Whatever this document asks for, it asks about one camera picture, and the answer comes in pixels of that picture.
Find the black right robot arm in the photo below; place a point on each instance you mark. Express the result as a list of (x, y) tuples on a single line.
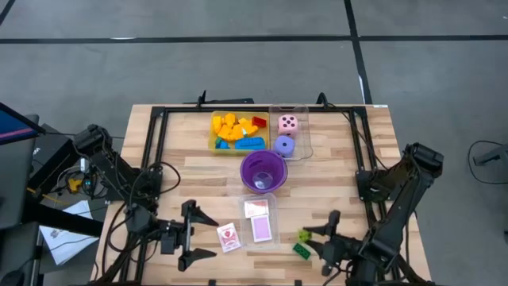
[(397, 230)]

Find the light green toy block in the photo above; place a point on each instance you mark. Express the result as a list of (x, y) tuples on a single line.
[(305, 235)]

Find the stepped yellow toy block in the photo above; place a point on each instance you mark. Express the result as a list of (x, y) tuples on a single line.
[(225, 133)]

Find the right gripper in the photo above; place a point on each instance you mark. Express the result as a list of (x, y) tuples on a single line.
[(343, 248)]

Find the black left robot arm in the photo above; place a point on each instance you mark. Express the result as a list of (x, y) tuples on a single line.
[(115, 171)]

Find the yellow connector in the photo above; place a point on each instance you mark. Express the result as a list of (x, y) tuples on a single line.
[(74, 184)]

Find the white paper sheets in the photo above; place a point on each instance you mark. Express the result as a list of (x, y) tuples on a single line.
[(67, 238)]

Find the blue plastic tray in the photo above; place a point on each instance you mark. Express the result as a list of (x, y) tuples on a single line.
[(250, 144)]

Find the black metal table frame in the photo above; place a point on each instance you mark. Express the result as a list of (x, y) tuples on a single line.
[(178, 109)]

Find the dark green toy block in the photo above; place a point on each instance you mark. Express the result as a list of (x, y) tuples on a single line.
[(302, 251)]

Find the computer monitor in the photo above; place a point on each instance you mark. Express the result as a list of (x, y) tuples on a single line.
[(16, 123)]

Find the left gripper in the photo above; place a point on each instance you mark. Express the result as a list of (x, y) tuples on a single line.
[(172, 237)]

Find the purple plastic bucket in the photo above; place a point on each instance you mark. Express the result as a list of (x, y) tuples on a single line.
[(264, 171)]

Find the pink foam die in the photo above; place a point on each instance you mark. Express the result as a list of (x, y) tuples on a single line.
[(288, 125)]

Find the yellow translucent tray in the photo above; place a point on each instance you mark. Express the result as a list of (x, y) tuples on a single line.
[(264, 153)]

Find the clear shallow plastic tray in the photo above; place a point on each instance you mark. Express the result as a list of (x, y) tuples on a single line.
[(305, 135)]

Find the black equipment cart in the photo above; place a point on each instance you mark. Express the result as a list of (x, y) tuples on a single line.
[(16, 190)]

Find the lavender foam die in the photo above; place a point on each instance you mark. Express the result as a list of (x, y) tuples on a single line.
[(284, 146)]

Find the tall yellow toy block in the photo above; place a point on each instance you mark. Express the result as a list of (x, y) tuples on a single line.
[(217, 123)]

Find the black bracket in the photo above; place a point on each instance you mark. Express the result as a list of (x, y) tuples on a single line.
[(322, 99), (202, 99)]

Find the clear plastic bin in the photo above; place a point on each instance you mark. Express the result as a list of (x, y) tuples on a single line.
[(275, 222)]

